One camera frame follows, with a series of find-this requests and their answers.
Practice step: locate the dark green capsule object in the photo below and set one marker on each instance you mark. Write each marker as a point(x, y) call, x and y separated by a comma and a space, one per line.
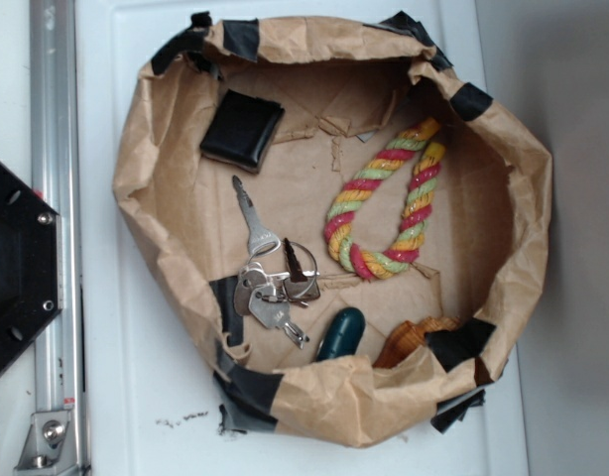
point(343, 335)

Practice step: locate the metal corner bracket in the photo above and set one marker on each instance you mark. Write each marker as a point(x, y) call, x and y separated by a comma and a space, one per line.
point(49, 447)

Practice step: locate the dark brown small key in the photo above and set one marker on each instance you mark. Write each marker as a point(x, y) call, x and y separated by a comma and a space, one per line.
point(296, 273)

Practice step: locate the orange wicker object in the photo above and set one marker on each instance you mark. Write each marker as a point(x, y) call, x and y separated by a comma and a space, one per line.
point(409, 337)

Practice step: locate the silver key with teeth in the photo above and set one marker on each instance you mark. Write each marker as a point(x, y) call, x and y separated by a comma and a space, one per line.
point(273, 311)

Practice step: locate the black octagonal mount plate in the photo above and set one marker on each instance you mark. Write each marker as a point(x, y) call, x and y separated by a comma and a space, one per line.
point(29, 267)

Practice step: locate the black box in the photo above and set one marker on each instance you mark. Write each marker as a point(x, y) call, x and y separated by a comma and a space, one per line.
point(242, 130)

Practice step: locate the round-headed silver key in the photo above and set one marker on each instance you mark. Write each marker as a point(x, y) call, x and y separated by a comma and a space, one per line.
point(248, 280)

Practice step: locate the brown paper bag bin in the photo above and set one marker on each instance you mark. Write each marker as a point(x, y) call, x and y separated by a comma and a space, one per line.
point(405, 191)

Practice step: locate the aluminium extrusion rail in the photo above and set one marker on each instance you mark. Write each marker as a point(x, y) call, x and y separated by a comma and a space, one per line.
point(59, 350)

